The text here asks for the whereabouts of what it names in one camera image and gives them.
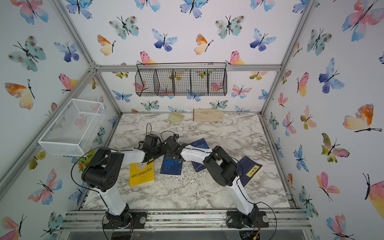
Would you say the potted flowers white pot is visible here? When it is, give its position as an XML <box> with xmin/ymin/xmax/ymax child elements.
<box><xmin>73</xmin><ymin>149</ymin><xmax>97</xmax><ymax>173</ymax></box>

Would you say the yellow cover book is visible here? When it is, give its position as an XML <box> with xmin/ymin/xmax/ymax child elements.
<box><xmin>129</xmin><ymin>163</ymin><xmax>155</xmax><ymax>187</ymax></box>

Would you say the blue Little Prince book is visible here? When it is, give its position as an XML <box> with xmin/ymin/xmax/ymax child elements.
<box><xmin>191</xmin><ymin>139</ymin><xmax>209</xmax><ymax>173</ymax></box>

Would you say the dark blue yellow-label book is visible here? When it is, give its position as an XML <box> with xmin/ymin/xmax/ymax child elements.
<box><xmin>160</xmin><ymin>156</ymin><xmax>183</xmax><ymax>176</ymax></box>

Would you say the navy yellow-label book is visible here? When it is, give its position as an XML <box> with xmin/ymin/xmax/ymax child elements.
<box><xmin>237</xmin><ymin>156</ymin><xmax>263</xmax><ymax>187</ymax></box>

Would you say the black wire wall basket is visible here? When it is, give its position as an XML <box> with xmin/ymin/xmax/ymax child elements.
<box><xmin>134</xmin><ymin>62</ymin><xmax>228</xmax><ymax>97</ymax></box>

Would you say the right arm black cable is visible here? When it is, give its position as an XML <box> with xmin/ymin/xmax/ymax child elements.
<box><xmin>160</xmin><ymin>130</ymin><xmax>278</xmax><ymax>240</ymax></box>

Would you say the white mesh wall basket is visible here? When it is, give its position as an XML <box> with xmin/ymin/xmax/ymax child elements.
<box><xmin>38</xmin><ymin>99</ymin><xmax>105</xmax><ymax>157</ymax></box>

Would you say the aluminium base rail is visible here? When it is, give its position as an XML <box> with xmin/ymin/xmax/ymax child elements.
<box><xmin>60</xmin><ymin>209</ymin><xmax>312</xmax><ymax>232</ymax></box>

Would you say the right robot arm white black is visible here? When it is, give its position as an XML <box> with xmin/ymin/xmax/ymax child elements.
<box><xmin>154</xmin><ymin>137</ymin><xmax>269</xmax><ymax>229</ymax></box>

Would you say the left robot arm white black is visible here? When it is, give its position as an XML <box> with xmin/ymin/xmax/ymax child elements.
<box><xmin>82</xmin><ymin>134</ymin><xmax>162</xmax><ymax>230</ymax></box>

